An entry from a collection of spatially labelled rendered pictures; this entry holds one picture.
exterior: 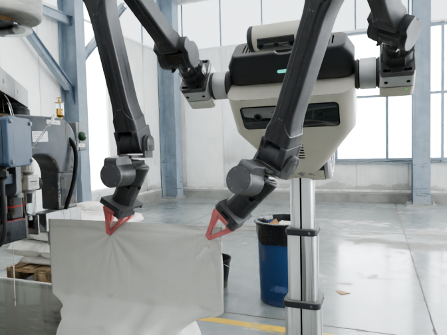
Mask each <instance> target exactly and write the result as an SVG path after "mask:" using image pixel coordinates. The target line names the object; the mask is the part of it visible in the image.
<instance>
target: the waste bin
mask: <svg viewBox="0 0 447 335"><path fill-rule="evenodd" d="M274 219H277V220H278V222H280V221H281V220H282V221H291V214H288V213H280V214H269V215H262V216H259V217H256V218H255V219H254V220H253V221H254V223H255V224H256V233H257V238H258V253H259V279H260V293H261V299H262V301H263V302H264V303H266V304H268V305H271V306H275V307H280V308H285V306H284V304H283V299H284V298H285V296H286V294H287V293H288V252H287V235H286V232H285V230H286V228H287V227H288V226H289V225H278V224H270V222H272V221H273V220H274Z"/></svg>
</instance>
